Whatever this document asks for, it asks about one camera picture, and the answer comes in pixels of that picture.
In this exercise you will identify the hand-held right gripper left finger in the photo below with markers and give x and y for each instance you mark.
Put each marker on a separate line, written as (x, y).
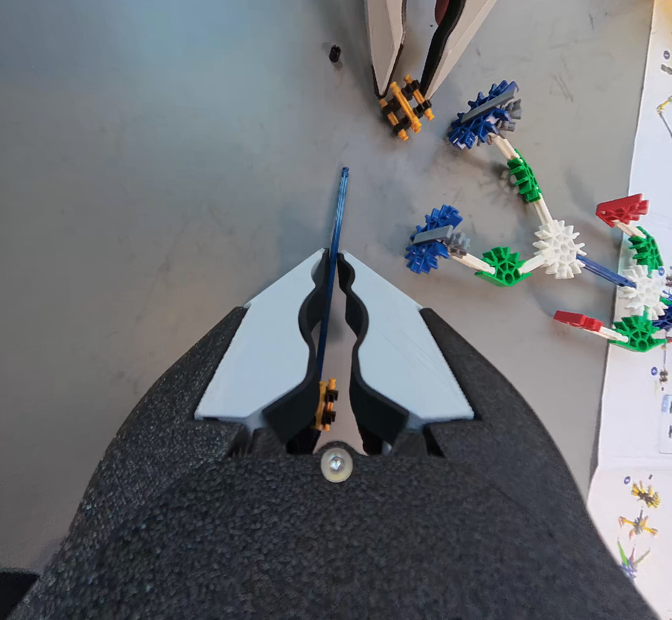
(262, 357)

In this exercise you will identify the multicoloured construction toy model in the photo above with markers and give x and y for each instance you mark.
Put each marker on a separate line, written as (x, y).
(559, 248)

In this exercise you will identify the black orange toy wheel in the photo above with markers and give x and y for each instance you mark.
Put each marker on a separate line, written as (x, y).
(329, 399)
(404, 105)

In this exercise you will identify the white instruction sheet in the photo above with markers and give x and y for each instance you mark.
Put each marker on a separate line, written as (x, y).
(630, 420)

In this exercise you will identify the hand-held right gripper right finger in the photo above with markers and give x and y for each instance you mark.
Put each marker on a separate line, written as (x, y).
(409, 368)

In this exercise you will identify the thin blue toy rod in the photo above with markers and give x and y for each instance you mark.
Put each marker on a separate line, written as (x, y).
(338, 210)

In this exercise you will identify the small black toy cap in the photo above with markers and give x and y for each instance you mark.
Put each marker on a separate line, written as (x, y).
(335, 53)

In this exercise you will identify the person's right leg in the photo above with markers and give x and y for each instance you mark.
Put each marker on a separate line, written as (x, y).
(13, 599)

